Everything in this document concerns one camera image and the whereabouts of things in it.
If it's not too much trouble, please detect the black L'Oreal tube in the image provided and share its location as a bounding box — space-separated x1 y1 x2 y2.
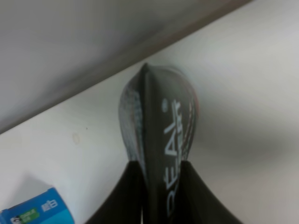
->
119 63 199 224

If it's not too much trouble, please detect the blue green toothpaste box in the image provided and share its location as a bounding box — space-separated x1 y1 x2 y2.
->
0 188 75 224

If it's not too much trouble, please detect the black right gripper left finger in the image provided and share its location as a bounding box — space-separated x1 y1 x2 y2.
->
87 161 144 224

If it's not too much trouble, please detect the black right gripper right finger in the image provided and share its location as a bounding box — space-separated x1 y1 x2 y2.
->
175 161 241 224

